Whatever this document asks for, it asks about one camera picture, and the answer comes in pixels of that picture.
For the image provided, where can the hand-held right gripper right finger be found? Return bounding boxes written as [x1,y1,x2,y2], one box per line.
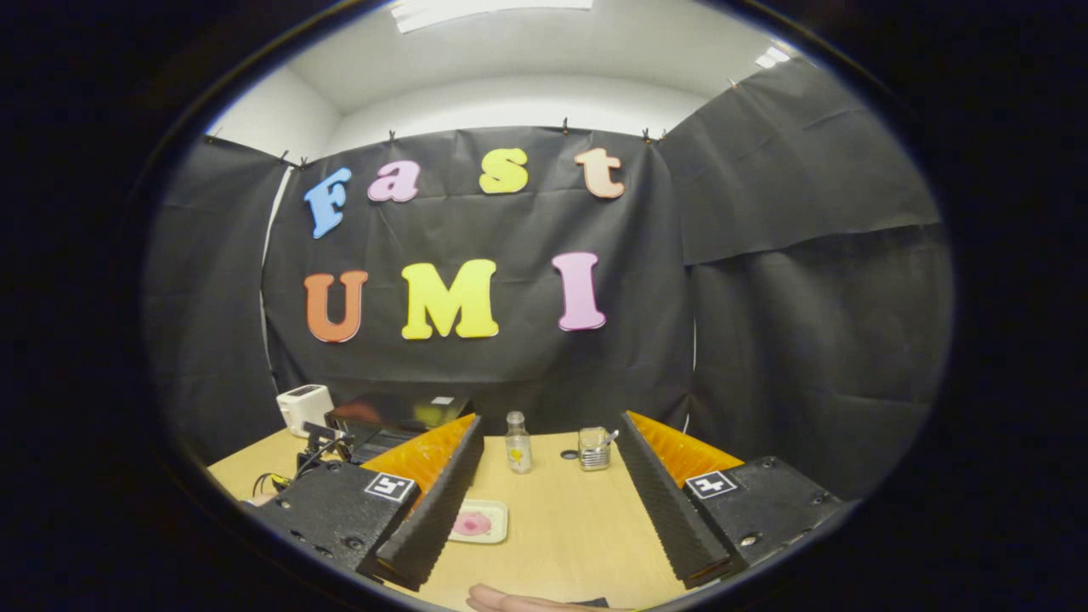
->
[618,411,844,590]

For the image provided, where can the black backdrop cloth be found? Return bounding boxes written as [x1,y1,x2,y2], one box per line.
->
[140,55,953,502]

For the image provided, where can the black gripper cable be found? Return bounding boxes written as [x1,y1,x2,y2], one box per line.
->
[252,470,300,501]

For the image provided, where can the cream rectangular plate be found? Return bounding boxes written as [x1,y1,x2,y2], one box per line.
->
[449,499,509,545]

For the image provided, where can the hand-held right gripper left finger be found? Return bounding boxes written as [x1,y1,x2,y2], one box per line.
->
[253,413,485,593]

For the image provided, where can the clear bottle with yellow label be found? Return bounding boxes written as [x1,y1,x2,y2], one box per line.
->
[506,411,533,474]

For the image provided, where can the large ceiling light panel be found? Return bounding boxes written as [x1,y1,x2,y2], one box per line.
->
[391,0,593,33]

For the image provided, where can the metal wire holder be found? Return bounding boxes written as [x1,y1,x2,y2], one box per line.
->
[578,427,611,472]

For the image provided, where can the black electric oven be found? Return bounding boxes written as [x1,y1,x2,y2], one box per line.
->
[327,393,473,467]

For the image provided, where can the white toaster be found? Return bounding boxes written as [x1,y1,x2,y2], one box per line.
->
[276,384,335,439]

